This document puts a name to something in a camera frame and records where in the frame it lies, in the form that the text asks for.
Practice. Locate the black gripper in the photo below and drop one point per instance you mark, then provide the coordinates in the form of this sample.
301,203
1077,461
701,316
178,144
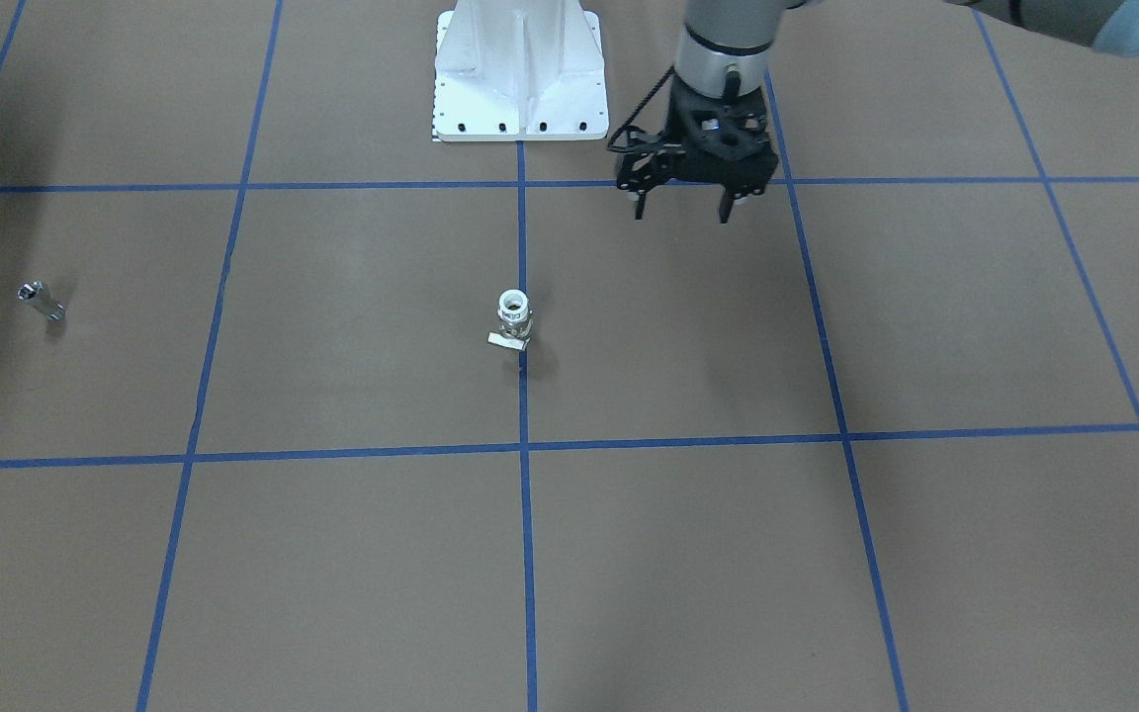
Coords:
642,171

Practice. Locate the white PPR valve with handle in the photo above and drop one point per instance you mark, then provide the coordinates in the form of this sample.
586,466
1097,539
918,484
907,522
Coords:
514,311

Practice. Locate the chrome pipe tee fitting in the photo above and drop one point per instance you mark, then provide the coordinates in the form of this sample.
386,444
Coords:
37,295

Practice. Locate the white central pedestal column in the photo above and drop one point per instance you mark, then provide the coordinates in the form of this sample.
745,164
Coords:
519,71

